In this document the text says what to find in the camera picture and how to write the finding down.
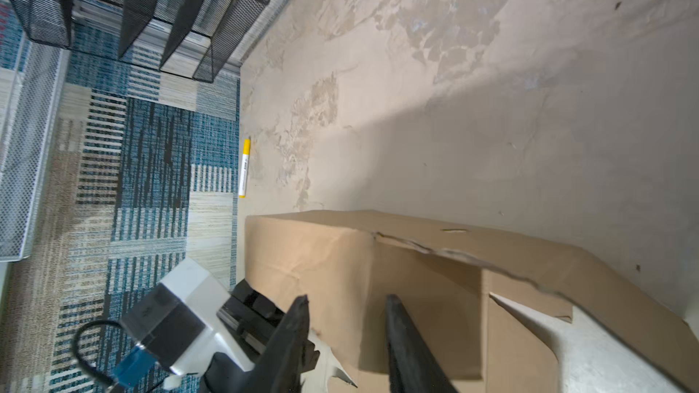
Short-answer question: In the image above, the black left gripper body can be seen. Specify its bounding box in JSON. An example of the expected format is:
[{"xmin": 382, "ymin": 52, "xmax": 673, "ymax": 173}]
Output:
[{"xmin": 198, "ymin": 280, "xmax": 320, "ymax": 392}]

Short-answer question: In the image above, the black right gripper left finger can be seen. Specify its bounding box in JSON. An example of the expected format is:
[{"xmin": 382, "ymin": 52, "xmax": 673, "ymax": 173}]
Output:
[{"xmin": 240, "ymin": 295, "xmax": 309, "ymax": 393}]

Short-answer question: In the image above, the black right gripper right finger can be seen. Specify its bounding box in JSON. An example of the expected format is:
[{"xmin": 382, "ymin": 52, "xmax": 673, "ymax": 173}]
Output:
[{"xmin": 385, "ymin": 295, "xmax": 457, "ymax": 393}]

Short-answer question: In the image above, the brown cardboard box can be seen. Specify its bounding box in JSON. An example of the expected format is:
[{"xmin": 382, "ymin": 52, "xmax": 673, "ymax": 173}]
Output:
[{"xmin": 245, "ymin": 211, "xmax": 698, "ymax": 392}]

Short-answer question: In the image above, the yellow-capped white marker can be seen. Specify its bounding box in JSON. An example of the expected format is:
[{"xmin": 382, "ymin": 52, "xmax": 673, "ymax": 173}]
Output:
[{"xmin": 238, "ymin": 138, "xmax": 251, "ymax": 198}]

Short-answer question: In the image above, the black wire shelf rack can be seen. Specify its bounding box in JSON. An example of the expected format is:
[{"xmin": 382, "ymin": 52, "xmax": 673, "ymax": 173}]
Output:
[{"xmin": 0, "ymin": 0, "xmax": 271, "ymax": 84}]

